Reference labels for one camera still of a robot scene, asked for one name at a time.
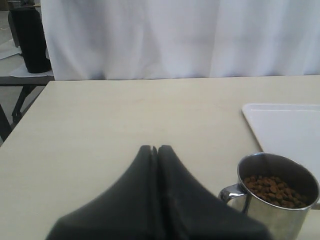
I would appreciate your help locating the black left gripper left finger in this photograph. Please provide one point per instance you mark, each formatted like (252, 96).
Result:
(128, 210)

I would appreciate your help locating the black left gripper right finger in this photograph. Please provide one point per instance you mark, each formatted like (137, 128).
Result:
(191, 212)

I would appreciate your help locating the brown pellets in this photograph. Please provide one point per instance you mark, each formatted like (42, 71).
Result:
(275, 191)

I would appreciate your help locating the steel mug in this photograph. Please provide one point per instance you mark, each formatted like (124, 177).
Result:
(282, 223)

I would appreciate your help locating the white plastic tray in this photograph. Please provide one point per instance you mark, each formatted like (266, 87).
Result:
(288, 130)

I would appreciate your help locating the white backdrop curtain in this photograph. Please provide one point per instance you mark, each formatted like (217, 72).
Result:
(168, 39)

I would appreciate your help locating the grey background table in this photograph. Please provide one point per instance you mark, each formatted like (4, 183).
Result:
(28, 84)

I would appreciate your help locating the black cylinder in background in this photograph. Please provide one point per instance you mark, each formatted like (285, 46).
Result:
(30, 33)

